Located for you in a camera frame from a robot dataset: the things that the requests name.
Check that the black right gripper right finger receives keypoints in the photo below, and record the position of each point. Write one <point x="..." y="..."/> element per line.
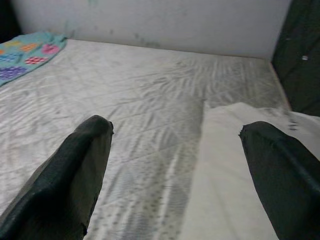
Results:
<point x="287" y="180"/>

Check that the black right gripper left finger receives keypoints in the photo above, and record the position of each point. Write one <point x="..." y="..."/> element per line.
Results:
<point x="55" y="190"/>

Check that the white pillow with black lettering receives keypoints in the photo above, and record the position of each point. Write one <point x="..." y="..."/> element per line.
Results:
<point x="220" y="175"/>

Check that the dark tufted headboard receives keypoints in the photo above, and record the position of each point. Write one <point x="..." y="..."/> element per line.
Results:
<point x="300" y="50"/>

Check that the grey quilted mattress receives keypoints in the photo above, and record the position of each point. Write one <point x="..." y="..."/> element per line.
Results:
<point x="137" y="87"/>

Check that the teal blanket with colourful hearts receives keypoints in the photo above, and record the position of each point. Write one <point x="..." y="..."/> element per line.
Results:
<point x="25" y="57"/>

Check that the black fabric cabinet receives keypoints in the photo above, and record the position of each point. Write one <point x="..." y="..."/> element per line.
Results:
<point x="7" y="20"/>

